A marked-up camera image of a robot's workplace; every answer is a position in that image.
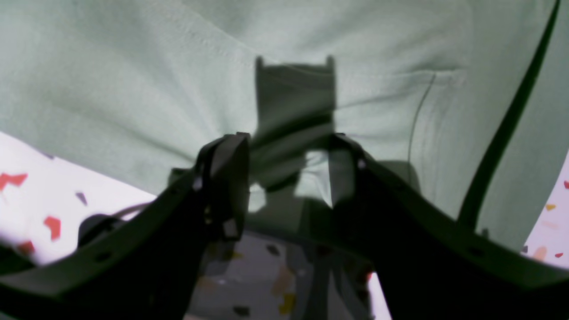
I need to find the light green T-shirt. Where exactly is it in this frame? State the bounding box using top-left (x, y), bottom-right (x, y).
top-left (1, 0), bottom-right (553, 232)

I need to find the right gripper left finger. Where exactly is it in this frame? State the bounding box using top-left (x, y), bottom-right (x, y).
top-left (1, 133), bottom-right (250, 320)

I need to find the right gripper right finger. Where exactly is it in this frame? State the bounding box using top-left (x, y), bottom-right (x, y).
top-left (329, 134), bottom-right (569, 320)

